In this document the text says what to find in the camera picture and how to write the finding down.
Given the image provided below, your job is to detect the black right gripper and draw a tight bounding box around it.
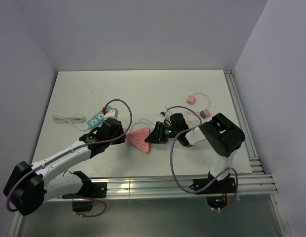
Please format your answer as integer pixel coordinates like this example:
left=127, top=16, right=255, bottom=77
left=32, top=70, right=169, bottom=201
left=146, top=121, right=180, bottom=144

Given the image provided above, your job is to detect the pink triangular power strip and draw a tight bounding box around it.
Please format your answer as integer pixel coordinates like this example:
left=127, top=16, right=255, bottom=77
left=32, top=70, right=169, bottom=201
left=126, top=127, right=151, bottom=154

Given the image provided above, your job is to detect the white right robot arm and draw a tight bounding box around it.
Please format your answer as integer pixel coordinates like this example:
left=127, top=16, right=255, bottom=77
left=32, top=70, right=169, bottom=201
left=145, top=113, right=245, bottom=193

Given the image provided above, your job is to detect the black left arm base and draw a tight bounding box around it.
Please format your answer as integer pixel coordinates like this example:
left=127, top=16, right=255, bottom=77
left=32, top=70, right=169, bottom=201
left=72, top=182, right=107, bottom=217

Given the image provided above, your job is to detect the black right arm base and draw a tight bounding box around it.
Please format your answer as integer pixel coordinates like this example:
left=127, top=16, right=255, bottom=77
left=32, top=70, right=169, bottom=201
left=190, top=174, right=238, bottom=208

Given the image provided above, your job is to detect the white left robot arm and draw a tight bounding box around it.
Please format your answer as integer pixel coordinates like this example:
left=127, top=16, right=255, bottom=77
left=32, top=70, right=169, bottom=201
left=3, top=118, right=126, bottom=216

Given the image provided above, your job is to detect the orange charger plug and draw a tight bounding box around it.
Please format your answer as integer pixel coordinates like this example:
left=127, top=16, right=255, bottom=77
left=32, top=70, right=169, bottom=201
left=186, top=95, right=196, bottom=105

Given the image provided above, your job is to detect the brown charger plug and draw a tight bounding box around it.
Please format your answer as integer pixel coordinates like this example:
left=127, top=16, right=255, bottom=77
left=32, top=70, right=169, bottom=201
left=199, top=109, right=211, bottom=119

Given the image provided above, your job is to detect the teal power strip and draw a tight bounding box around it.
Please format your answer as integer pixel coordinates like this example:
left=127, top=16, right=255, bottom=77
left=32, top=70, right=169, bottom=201
left=87, top=111, right=104, bottom=129

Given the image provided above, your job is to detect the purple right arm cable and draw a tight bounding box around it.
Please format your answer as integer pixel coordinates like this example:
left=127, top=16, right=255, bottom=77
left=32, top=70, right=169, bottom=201
left=165, top=106, right=240, bottom=195

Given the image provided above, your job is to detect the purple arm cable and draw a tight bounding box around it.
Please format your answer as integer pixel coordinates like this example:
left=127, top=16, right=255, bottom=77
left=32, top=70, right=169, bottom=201
left=6, top=99, right=133, bottom=213
left=165, top=106, right=240, bottom=195

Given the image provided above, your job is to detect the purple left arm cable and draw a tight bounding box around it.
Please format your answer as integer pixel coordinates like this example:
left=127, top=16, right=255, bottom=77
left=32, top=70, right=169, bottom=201
left=6, top=99, right=133, bottom=213

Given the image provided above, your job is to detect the aluminium frame rail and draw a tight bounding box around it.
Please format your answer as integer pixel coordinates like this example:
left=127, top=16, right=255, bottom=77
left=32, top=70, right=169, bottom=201
left=18, top=70, right=291, bottom=237

